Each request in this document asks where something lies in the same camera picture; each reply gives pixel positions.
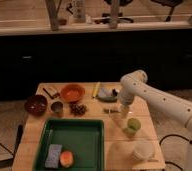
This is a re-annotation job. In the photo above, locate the white plastic cup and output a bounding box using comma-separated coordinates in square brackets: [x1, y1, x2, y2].
[132, 141, 155, 161]

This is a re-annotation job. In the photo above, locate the brown chocolate bar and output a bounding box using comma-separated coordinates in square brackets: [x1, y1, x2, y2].
[43, 87, 59, 99]

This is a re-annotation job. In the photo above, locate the green plastic tray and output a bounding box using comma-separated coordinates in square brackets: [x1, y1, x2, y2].
[32, 119, 104, 171]

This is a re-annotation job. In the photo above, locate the dark red bowl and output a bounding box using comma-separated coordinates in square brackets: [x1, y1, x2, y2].
[24, 95, 48, 116]

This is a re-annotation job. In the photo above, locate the bunch of dark grapes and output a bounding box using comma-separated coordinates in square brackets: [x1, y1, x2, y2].
[69, 103, 87, 115]

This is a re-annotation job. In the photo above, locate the green cucumber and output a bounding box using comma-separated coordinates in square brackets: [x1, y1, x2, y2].
[97, 96, 117, 103]

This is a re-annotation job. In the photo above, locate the silver fork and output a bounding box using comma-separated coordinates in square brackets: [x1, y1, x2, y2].
[103, 108, 119, 114]

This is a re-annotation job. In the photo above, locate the blue grey cloth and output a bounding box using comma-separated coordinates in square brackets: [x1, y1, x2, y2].
[97, 87, 112, 98]

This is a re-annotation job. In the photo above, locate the wooden table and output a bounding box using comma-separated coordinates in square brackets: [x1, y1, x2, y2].
[12, 83, 165, 171]

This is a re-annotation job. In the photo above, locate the orange bowl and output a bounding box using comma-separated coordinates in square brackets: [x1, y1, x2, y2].
[60, 84, 85, 103]

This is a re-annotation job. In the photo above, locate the yellow banana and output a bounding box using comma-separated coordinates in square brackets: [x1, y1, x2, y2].
[92, 82, 100, 98]

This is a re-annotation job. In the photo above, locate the black cable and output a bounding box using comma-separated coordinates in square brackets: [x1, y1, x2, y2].
[158, 133, 192, 171]

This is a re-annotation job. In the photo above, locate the blue grey sponge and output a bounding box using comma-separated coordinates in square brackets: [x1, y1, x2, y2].
[45, 144, 62, 168]

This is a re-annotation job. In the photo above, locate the orange peach fruit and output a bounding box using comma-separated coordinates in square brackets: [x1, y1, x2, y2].
[59, 151, 74, 168]

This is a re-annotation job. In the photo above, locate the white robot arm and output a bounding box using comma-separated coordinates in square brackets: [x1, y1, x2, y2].
[119, 70, 192, 171]

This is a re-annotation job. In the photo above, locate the office chair base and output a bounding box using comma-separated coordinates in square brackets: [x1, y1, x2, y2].
[94, 11, 135, 25]

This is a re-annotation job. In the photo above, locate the green plastic cup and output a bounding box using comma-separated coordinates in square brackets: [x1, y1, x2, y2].
[126, 118, 141, 135]

